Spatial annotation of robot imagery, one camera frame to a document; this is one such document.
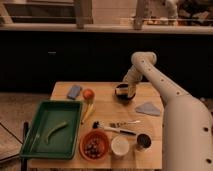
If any black and white eraser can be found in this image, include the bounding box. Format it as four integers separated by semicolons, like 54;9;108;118
115;87;128;95

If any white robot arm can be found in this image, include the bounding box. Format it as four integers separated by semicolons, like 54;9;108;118
123;52;213;171

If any black bowl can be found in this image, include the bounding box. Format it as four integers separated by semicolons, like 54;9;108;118
114;83;134;101

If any blue triangular cloth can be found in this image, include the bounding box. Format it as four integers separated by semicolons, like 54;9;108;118
135;102;161;116

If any silver fork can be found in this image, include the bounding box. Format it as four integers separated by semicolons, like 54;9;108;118
109;120;141;128

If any red tomato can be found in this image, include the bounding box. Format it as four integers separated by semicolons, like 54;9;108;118
83;89;95;100

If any yellow banana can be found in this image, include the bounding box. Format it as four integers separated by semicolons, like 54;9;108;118
81;104;94;124

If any dark metal can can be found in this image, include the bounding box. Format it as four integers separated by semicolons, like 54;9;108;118
136;134;151;151

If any blue sponge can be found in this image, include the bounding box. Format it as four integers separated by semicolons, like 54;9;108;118
67;85;82;100

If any white cup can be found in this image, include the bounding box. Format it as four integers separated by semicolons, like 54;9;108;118
111;136;130;157

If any orange bowl with berries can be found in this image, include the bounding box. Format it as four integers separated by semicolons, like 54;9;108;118
79;129;110;162

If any green bean pod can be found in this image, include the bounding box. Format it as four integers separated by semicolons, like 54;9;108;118
45;121;68;144

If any green plastic tray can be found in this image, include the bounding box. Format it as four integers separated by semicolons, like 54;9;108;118
20;101;82;160

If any black cabinet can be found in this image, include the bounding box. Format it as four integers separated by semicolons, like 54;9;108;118
0;31;213;97

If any black handled brush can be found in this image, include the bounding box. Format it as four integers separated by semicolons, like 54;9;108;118
92;121;136;136

